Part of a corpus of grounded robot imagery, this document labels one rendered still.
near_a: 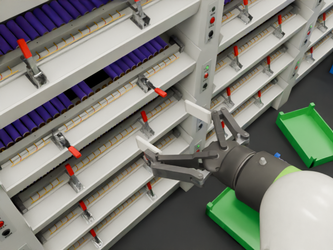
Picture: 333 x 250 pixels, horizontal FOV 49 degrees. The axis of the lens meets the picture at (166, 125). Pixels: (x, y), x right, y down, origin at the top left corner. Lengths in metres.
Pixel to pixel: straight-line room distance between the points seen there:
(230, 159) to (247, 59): 0.84
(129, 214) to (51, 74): 0.81
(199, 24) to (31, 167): 0.55
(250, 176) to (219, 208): 1.06
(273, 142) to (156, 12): 1.16
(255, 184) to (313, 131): 1.43
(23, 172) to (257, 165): 0.52
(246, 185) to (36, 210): 0.63
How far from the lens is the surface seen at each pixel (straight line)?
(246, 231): 1.61
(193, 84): 1.14
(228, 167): 0.61
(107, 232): 1.42
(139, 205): 1.46
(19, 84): 0.76
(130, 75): 0.98
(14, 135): 0.90
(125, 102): 0.96
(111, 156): 1.09
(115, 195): 1.26
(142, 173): 1.29
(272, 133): 1.93
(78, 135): 0.91
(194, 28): 1.02
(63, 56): 0.79
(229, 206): 1.65
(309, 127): 2.01
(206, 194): 1.67
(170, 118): 1.18
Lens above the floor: 1.45
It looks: 50 degrees down
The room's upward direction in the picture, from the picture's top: straight up
